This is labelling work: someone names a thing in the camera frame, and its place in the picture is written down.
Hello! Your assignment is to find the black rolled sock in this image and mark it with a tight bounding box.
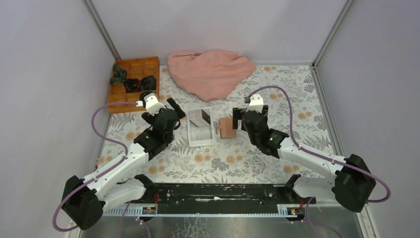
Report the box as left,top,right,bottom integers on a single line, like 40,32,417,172
123,78,141,93
140,75,157,91

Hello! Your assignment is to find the pink cloth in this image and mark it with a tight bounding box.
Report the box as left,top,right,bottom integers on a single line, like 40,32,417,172
167,50,257,102

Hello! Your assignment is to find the green patterned rolled sock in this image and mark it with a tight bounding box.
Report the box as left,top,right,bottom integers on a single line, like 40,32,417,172
109,63,127,85

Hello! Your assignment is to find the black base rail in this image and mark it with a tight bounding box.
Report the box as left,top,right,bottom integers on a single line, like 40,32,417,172
135,183,316,216

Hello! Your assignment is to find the floral table mat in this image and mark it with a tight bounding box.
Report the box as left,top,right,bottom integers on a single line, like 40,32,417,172
93,64,344,185

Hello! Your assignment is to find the black rolled sock left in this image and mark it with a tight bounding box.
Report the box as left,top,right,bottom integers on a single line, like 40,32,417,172
123,78,141,93

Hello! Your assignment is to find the white translucent card box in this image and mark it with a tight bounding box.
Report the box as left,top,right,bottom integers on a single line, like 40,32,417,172
186,107,216,147

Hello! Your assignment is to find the black credit card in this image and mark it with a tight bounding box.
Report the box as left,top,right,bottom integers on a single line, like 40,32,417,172
201,109,211,125

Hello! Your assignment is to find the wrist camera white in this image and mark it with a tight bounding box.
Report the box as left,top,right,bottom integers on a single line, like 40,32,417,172
136,91,165,116
246,94,264,114

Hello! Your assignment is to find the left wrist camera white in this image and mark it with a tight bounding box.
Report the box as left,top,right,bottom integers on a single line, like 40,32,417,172
136,91,165,116

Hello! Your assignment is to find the black rolled sock right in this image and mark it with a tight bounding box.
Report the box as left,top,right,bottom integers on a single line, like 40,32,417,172
140,75,157,91

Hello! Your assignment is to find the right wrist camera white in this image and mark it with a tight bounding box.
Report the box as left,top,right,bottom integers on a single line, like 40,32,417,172
246,94,264,114

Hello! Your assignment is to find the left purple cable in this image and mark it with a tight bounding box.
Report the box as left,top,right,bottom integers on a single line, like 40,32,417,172
52,101,139,233

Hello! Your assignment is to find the brown leather card holder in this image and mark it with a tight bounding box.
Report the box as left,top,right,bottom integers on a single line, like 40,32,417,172
216,118,236,139

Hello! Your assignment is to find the purple cable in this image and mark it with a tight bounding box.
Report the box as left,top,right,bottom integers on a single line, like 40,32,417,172
52,101,139,233
246,85,391,203

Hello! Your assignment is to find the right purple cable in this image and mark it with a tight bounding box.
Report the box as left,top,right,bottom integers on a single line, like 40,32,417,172
246,85,391,203

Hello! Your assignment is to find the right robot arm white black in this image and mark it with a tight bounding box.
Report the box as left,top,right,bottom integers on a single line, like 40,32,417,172
232,105,376,213

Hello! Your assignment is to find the wooden compartment tray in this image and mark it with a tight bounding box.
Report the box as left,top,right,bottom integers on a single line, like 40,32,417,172
108,57,159,104

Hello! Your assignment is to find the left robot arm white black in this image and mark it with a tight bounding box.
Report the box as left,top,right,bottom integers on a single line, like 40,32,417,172
52,93,186,232

